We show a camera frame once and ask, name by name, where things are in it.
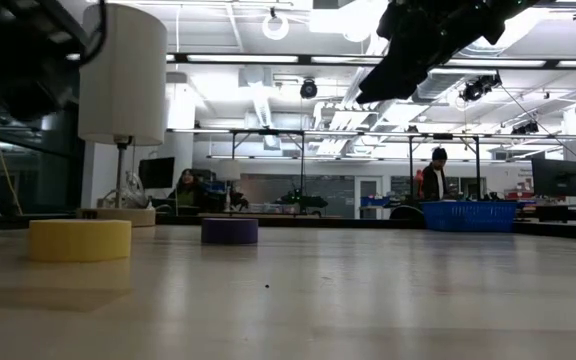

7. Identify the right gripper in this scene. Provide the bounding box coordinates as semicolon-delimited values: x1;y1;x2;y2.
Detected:
356;0;475;105

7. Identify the purple tape roll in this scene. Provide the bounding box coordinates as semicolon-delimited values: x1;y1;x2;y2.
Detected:
200;217;260;246

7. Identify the yellow tape roll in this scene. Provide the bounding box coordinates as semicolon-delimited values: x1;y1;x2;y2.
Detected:
28;218;133;264

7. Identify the person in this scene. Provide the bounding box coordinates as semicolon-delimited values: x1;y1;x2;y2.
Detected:
420;146;452;202
167;168;204;211

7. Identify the blue crate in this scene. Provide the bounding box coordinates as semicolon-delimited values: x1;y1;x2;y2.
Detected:
360;195;392;208

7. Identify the black chair back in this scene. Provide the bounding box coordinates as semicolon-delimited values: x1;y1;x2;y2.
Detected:
388;204;427;221

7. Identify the black ceiling spotlight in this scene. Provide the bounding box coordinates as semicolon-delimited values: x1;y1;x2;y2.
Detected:
511;120;541;136

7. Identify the blue plastic bin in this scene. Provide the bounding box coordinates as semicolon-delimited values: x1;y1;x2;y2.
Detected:
421;200;518;234

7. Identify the black monitor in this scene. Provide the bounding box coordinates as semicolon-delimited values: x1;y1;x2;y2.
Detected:
530;157;576;198
137;156;176;191

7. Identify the blue storage rack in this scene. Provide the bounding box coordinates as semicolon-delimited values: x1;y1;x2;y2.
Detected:
197;168;229;214

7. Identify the black overhead light bar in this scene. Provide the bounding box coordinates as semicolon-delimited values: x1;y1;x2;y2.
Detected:
165;51;576;70

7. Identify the white lamp wooden base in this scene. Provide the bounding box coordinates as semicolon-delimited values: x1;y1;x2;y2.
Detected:
75;3;169;229

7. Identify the black metal frame stand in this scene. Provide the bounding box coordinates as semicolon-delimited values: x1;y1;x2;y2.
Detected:
407;131;482;202
229;128;306;211

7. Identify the black hanging camera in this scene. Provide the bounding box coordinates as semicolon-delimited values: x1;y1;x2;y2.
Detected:
299;76;319;100

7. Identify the white ring light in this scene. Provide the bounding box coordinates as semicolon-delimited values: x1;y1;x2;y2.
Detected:
260;5;291;42

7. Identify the black aluminium table frame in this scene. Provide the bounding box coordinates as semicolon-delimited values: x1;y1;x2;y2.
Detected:
0;202;576;241

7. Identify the tangled white cord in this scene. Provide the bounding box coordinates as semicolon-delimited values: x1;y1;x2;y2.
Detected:
98;170;150;209

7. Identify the yellow power cord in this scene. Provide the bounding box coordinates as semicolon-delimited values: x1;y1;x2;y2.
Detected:
0;104;24;215

